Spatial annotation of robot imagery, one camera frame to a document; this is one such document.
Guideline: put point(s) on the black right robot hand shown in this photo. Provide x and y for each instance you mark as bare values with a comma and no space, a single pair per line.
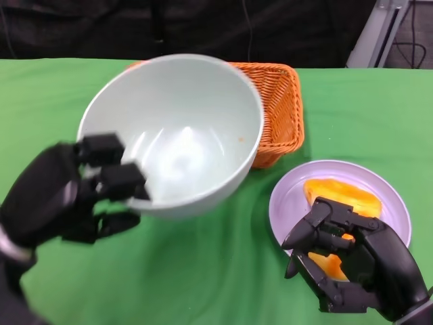
382,260

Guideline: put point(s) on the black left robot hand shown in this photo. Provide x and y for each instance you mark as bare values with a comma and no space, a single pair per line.
44,196

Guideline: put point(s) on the round orange-striped bread with hole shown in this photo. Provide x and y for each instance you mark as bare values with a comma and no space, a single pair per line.
329,264

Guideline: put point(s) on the oval orange-striped bread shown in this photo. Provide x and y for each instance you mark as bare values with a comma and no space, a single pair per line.
338,193

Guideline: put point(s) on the grey-green bowl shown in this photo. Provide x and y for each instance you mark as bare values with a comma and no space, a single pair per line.
189,135

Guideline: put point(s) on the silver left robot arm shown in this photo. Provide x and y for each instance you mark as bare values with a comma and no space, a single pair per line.
10,281

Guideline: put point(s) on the lilac round plate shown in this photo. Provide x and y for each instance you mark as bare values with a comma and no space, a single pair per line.
291,189

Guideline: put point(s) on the orange wicker basket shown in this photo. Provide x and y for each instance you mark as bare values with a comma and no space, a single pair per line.
280,111

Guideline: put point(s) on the black backdrop curtain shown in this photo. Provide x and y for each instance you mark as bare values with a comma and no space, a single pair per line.
84,27

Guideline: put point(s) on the green tablecloth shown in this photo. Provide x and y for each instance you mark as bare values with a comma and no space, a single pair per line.
203,271

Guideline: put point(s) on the aluminium frame post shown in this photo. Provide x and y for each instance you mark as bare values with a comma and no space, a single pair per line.
375,37

